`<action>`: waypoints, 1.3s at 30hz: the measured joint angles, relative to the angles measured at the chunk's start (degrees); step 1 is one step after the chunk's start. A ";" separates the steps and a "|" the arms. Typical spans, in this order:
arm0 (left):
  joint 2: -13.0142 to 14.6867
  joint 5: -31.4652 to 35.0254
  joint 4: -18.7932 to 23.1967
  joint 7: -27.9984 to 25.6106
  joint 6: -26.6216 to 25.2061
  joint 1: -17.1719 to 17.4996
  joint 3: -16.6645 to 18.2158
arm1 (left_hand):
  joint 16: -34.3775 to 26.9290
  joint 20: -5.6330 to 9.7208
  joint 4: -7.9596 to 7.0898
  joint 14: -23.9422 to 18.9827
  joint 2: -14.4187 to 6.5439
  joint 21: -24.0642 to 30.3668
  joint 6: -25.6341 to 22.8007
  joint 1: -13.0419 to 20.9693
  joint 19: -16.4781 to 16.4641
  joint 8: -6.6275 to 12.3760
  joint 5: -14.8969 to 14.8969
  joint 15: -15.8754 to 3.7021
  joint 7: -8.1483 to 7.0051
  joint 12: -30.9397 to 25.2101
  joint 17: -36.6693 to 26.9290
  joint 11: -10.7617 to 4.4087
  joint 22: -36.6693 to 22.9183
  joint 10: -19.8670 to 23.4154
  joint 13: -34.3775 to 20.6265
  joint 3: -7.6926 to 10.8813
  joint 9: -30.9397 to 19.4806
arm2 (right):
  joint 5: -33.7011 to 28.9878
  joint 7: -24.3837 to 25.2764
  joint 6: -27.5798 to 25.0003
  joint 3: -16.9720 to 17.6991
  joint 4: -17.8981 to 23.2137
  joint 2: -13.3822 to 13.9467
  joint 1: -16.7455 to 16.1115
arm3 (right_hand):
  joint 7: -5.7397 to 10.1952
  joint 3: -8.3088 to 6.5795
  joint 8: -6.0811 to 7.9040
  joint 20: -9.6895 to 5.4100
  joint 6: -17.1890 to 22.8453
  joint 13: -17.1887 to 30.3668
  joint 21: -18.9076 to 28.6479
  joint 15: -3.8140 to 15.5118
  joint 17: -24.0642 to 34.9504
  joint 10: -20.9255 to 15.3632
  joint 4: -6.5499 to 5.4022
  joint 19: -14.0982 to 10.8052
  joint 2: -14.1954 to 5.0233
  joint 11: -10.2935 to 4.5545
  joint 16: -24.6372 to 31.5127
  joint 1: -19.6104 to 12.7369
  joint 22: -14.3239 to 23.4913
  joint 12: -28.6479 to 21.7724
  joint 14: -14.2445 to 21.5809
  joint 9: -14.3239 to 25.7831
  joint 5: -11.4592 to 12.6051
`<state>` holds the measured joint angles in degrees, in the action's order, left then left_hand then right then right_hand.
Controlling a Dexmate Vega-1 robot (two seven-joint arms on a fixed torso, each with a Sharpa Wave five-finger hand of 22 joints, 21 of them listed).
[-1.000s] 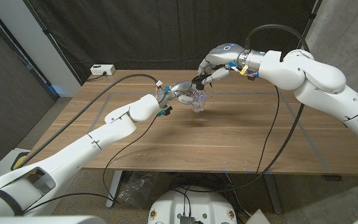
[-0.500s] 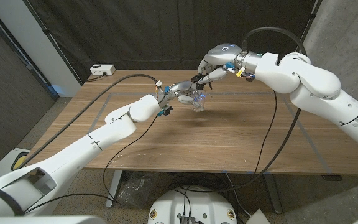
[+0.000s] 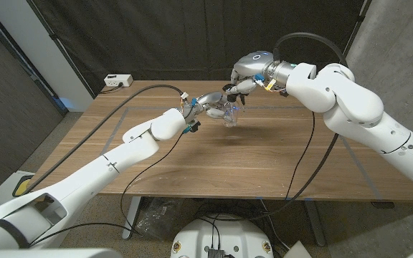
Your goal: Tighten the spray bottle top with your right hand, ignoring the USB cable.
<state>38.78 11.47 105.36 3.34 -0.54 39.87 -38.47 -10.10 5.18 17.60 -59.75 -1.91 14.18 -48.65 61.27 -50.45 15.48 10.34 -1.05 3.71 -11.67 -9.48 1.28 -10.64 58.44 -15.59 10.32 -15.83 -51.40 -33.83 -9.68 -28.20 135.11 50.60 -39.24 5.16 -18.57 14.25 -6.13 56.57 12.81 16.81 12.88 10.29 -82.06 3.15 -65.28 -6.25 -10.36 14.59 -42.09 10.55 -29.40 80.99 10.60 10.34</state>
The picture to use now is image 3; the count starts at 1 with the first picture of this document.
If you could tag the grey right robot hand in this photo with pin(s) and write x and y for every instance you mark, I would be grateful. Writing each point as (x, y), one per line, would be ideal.
(256, 64)

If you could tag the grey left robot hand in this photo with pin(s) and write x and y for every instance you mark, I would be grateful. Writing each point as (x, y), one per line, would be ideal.
(210, 98)

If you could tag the clear plastic spray bottle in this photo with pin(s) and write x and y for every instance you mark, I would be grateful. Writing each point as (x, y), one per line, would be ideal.
(231, 121)

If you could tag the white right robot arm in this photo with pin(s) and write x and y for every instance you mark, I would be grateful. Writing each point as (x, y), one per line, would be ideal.
(364, 107)

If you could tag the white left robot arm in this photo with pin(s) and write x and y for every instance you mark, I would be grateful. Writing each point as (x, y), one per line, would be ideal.
(120, 157)

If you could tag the black backdrop curtain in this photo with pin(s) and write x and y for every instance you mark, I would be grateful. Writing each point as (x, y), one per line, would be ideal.
(156, 36)

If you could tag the white power strip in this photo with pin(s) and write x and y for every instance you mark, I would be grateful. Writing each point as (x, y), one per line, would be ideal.
(118, 80)

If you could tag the black backdrop stand pole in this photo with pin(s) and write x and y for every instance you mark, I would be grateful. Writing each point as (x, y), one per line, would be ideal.
(61, 46)
(360, 19)

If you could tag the clear plastic bag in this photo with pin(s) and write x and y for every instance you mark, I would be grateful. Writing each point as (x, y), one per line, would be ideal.
(156, 215)

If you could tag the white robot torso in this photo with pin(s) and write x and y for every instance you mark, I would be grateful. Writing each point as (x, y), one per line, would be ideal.
(192, 240)

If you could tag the grey table leg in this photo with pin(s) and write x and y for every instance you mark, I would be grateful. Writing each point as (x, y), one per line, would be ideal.
(131, 218)
(315, 225)

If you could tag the white angular block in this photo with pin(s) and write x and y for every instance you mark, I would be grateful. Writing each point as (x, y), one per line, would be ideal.
(298, 251)

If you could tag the black flat floor plate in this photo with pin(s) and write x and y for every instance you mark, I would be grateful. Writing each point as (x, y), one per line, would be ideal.
(383, 205)

